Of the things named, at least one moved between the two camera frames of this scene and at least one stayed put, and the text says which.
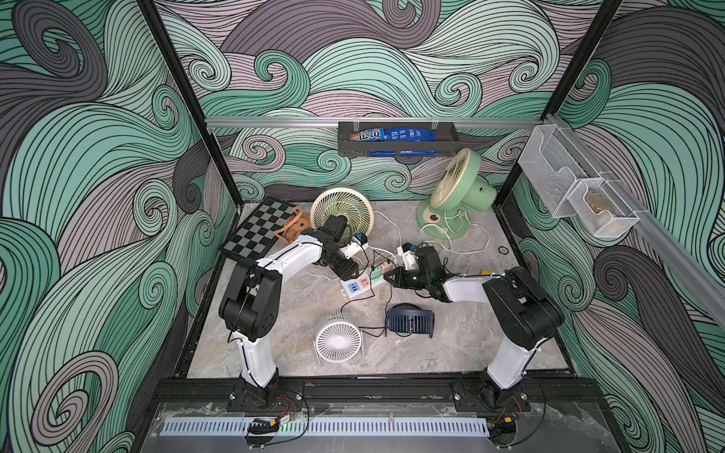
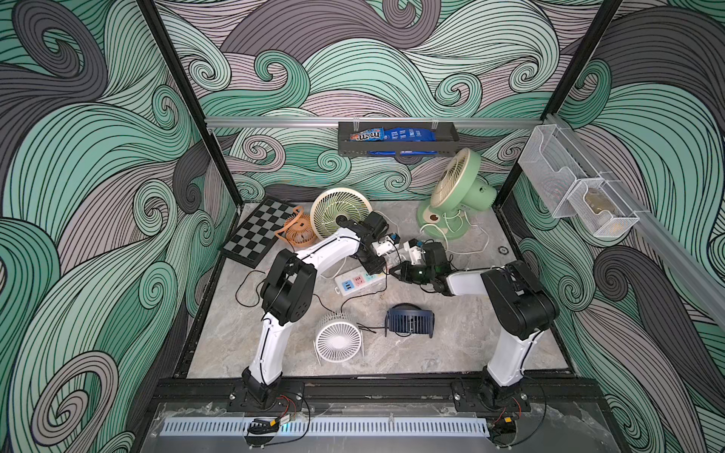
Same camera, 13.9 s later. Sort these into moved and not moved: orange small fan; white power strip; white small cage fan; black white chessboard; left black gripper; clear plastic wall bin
Moved: white power strip; left black gripper
Not moved: orange small fan; clear plastic wall bin; black white chessboard; white small cage fan
